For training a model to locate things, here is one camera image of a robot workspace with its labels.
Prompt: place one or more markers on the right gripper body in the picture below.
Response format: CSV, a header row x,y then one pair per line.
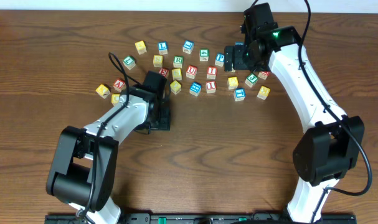
x,y
230,58

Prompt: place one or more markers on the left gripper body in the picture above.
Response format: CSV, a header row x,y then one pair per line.
x,y
164,117

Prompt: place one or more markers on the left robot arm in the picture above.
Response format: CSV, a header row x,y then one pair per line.
x,y
83,168

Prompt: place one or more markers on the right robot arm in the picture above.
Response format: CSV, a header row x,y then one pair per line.
x,y
331,144

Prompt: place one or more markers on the blue P block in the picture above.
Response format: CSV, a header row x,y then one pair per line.
x,y
219,60

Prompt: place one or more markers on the yellow block right centre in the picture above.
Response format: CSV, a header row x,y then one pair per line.
x,y
232,83

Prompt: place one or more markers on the yellow O block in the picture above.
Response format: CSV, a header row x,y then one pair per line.
x,y
175,87

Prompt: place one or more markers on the upper red I block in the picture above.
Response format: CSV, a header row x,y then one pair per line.
x,y
211,73

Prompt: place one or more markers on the red i block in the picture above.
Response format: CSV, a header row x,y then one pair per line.
x,y
210,87
211,73

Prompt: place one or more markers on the green J block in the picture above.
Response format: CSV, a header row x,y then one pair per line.
x,y
251,80

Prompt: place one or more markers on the green 4 block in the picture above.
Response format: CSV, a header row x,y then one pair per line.
x,y
203,55

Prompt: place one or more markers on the red M block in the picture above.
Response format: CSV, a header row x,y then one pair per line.
x,y
263,75

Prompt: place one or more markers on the blue T block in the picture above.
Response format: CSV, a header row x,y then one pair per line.
x,y
239,94

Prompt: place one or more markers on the lower red I block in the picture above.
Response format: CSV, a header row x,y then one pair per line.
x,y
210,87

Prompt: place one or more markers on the red E block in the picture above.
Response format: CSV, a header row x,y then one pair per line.
x,y
164,72

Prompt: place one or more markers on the yellow S block centre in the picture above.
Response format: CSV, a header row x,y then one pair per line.
x,y
176,74

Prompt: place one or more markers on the yellow s block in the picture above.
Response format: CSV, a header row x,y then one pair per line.
x,y
158,61
176,74

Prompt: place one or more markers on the blue H block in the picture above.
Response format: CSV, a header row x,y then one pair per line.
x,y
195,89

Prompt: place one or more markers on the yellow M block right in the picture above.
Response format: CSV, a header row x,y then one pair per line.
x,y
263,92

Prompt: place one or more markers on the yellow C block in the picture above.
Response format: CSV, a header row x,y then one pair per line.
x,y
115,99

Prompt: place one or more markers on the red U block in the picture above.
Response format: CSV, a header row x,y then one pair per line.
x,y
191,72

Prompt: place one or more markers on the red A block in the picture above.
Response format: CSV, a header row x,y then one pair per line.
x,y
119,85

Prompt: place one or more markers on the blue tilted L block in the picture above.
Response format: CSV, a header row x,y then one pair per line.
x,y
188,47

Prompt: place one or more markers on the yellow S block left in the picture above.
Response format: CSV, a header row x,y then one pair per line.
x,y
158,61

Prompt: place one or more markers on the green R block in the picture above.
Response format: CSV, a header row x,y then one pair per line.
x,y
178,61

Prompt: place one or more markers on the green 7 block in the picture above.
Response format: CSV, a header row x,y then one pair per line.
x,y
129,62

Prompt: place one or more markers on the yellow K block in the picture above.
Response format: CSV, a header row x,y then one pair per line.
x,y
103,91

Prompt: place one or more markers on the yellow block top left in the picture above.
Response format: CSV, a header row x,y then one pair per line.
x,y
141,47

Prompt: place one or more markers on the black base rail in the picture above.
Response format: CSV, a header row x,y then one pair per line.
x,y
260,217

